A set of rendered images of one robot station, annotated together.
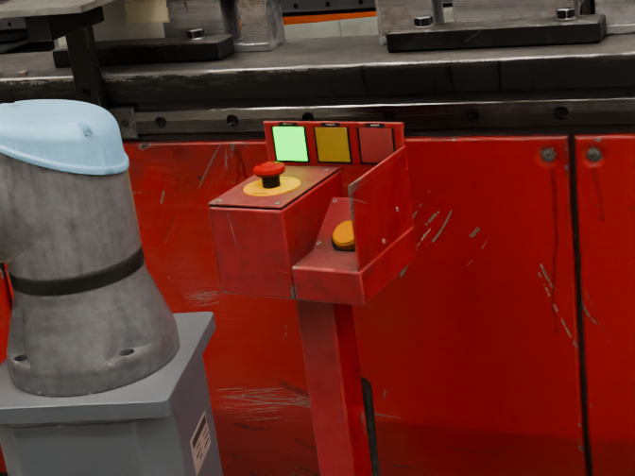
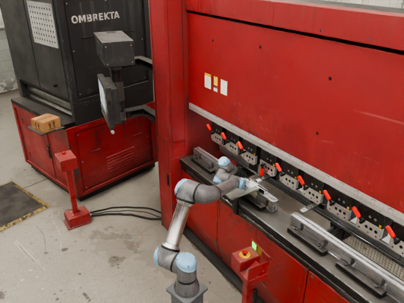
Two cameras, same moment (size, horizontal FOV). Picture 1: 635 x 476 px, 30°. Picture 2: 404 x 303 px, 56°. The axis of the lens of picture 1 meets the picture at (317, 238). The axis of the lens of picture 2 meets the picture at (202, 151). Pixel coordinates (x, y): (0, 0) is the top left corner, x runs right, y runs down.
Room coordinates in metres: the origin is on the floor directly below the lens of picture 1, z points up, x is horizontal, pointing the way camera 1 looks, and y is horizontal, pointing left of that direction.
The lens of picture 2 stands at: (-0.38, -0.75, 2.52)
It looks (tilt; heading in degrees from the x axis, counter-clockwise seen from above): 27 degrees down; 32
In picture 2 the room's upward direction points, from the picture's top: straight up
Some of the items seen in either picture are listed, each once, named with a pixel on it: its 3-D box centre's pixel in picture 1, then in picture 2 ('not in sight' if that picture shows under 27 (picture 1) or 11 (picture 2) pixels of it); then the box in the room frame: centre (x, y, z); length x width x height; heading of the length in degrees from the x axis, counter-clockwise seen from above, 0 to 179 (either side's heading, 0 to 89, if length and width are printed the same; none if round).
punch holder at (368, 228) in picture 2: not in sight; (374, 219); (1.54, -0.64, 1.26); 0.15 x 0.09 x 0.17; 66
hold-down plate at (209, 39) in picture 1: (141, 51); (250, 199); (1.87, 0.24, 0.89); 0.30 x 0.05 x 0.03; 66
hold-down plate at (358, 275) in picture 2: not in sight; (359, 278); (1.48, -0.65, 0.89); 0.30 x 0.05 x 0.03; 66
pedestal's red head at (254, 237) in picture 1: (311, 208); (249, 262); (1.39, 0.00, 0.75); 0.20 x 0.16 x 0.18; 60
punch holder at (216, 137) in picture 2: not in sight; (220, 132); (2.11, 0.64, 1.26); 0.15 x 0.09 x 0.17; 66
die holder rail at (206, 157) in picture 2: not in sight; (211, 162); (2.16, 0.75, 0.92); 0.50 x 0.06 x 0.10; 66
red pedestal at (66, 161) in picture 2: not in sight; (71, 189); (1.71, 2.15, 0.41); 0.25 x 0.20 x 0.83; 156
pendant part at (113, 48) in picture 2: not in sight; (117, 85); (1.98, 1.61, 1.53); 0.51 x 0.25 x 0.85; 54
